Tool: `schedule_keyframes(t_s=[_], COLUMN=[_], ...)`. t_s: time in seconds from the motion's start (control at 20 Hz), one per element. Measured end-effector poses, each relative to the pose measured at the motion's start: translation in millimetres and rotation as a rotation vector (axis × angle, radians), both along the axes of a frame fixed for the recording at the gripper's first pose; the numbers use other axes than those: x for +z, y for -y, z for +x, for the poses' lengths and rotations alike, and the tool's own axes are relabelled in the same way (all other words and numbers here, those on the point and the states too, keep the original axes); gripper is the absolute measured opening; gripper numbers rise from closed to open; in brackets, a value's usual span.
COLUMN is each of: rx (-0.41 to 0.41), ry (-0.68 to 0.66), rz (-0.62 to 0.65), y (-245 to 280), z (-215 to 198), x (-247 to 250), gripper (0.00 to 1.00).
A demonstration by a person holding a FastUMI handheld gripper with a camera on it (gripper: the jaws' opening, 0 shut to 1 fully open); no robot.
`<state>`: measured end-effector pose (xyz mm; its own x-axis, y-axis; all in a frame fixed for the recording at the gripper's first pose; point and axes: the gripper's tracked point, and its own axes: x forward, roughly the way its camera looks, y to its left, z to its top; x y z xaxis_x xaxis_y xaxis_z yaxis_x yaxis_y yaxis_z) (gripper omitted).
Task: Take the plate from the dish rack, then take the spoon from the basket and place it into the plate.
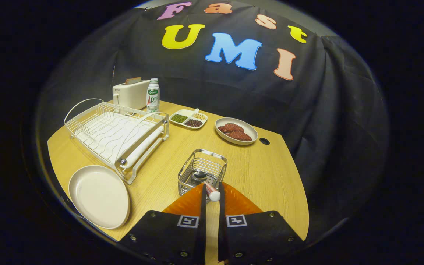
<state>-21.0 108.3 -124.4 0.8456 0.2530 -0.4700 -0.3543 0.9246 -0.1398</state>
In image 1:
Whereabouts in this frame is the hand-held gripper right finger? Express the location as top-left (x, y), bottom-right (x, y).
top-left (218, 182), bottom-right (306, 264)

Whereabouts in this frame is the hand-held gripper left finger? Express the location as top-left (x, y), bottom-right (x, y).
top-left (119, 183), bottom-right (207, 265)

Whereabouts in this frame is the metal spoon with white handle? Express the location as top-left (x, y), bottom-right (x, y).
top-left (191, 169), bottom-right (221, 202)

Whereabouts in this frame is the metal wire basket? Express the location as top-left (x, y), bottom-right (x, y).
top-left (177, 149), bottom-right (228, 197)

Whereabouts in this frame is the cream round plate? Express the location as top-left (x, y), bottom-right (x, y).
top-left (68, 165), bottom-right (131, 229)

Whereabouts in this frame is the white wire dish rack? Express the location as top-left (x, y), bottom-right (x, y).
top-left (64, 98), bottom-right (169, 185)

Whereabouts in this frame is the white plate of meat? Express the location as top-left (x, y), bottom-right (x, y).
top-left (215, 117), bottom-right (258, 145)

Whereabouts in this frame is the white divided dish of beans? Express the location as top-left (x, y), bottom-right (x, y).
top-left (169, 108), bottom-right (208, 130)

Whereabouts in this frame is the red meat piece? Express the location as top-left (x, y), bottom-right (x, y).
top-left (226, 131), bottom-right (252, 142)
top-left (218, 123), bottom-right (244, 134)

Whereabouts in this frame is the white drink bottle green cap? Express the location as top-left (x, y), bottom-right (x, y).
top-left (146, 78), bottom-right (160, 113)

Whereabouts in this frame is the black backdrop cloth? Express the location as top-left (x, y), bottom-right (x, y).
top-left (37, 0), bottom-right (389, 243)

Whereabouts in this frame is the cream toaster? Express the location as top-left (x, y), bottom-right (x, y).
top-left (112, 79), bottom-right (151, 110)

